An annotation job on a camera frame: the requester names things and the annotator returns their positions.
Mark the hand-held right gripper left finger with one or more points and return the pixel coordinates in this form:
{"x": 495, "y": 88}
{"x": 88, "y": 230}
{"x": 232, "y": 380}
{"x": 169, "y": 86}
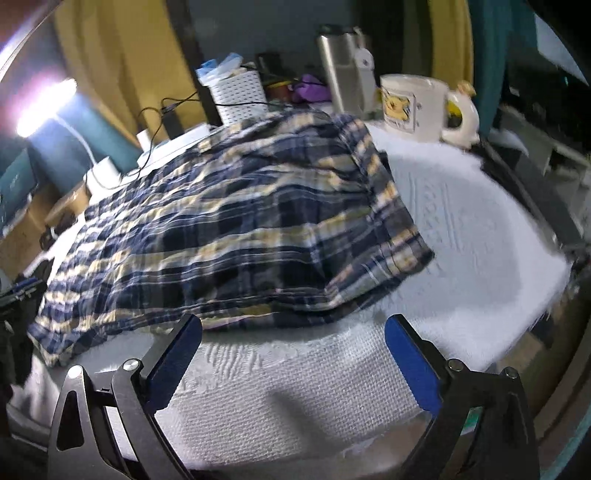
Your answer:
{"x": 178, "y": 360}

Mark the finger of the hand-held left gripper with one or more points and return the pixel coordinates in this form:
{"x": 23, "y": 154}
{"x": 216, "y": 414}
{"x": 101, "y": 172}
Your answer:
{"x": 23, "y": 286}

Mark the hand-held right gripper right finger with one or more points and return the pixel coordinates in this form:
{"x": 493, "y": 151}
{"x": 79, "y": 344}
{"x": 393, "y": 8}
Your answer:
{"x": 411, "y": 360}

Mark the blue yellow plaid shirt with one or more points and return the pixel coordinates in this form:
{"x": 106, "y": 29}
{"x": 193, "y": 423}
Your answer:
{"x": 231, "y": 221}

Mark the white desk lamp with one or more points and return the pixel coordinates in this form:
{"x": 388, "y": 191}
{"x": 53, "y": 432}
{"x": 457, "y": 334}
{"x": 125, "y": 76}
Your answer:
{"x": 104, "y": 175}

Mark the white textured table cloth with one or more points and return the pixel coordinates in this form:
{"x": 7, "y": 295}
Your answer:
{"x": 461, "y": 221}

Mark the green curtain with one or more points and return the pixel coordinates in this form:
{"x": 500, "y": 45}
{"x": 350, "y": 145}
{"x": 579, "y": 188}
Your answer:
{"x": 501, "y": 60}
{"x": 101, "y": 138}

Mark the white charger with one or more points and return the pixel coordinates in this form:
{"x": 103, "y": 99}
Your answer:
{"x": 144, "y": 139}

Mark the white power strip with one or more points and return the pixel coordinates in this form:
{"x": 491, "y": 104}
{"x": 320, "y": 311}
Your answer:
{"x": 184, "y": 138}

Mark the black charger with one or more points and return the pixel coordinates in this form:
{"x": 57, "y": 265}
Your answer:
{"x": 171, "y": 123}

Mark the white mug with yellow print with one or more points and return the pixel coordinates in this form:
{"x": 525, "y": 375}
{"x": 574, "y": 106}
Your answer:
{"x": 406, "y": 110}

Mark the yellow curtain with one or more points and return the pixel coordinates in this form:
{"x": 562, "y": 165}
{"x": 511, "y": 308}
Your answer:
{"x": 120, "y": 55}
{"x": 443, "y": 41}

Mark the white perforated basket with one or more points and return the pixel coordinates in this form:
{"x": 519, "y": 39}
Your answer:
{"x": 240, "y": 99}

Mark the purple bag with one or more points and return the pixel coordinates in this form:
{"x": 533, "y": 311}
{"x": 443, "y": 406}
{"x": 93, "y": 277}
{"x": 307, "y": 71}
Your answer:
{"x": 314, "y": 90}

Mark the blue white packets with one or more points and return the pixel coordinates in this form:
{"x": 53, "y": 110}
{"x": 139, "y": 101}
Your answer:
{"x": 221, "y": 67}

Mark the steel tumbler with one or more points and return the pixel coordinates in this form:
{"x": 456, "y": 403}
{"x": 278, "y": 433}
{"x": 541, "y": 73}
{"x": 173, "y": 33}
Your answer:
{"x": 339, "y": 69}

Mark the black monitor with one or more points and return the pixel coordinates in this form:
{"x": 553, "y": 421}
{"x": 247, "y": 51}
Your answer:
{"x": 545, "y": 78}

